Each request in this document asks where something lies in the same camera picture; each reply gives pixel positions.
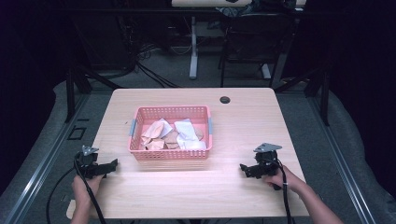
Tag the person's left hand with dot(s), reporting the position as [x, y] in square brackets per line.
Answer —
[83, 188]

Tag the metal floor rail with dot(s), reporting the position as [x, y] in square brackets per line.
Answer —
[43, 161]
[342, 161]

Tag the pink plastic basket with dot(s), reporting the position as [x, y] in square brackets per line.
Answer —
[170, 154]

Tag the black metal stand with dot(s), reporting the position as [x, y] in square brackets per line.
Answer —
[74, 90]
[320, 90]

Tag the white plastic wrapper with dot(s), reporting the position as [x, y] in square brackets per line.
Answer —
[194, 145]

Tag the black chair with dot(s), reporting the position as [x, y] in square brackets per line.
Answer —
[258, 37]

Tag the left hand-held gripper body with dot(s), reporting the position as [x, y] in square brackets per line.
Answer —
[88, 163]

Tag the short white desk foot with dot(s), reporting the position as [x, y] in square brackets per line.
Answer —
[266, 71]

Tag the small peach crumpled paper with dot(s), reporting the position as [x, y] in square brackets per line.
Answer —
[155, 144]

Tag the large brown round cardboard piece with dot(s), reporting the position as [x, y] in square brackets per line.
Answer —
[171, 138]

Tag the person's right hand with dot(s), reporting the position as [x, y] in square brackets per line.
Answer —
[281, 180]

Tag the large peach crumpled paper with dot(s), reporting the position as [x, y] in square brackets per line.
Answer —
[153, 130]

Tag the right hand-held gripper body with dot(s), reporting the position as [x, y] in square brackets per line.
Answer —
[267, 163]

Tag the white desk leg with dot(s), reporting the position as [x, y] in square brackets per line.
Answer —
[193, 56]

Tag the white folded paper sheet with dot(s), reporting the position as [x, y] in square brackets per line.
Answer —
[166, 126]

